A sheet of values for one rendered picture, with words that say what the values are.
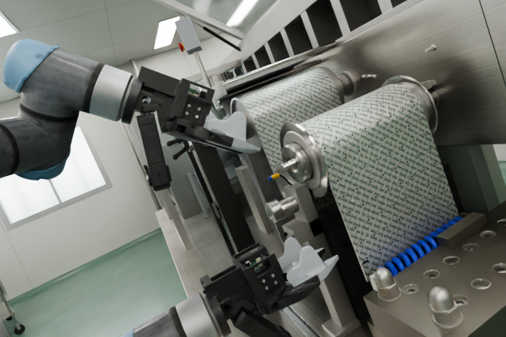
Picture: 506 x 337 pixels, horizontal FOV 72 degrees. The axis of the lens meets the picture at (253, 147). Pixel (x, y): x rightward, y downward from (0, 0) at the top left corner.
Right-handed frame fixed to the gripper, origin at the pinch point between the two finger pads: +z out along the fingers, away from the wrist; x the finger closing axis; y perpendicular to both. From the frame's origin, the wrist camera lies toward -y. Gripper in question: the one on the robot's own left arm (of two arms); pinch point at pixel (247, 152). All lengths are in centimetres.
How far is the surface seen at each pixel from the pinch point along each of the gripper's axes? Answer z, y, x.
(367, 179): 21.2, 1.5, -4.1
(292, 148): 7.8, 3.0, 0.0
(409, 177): 29.8, 4.3, -4.1
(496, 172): 69, 16, 9
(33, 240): -115, -171, 552
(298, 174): 10.8, -1.0, 1.1
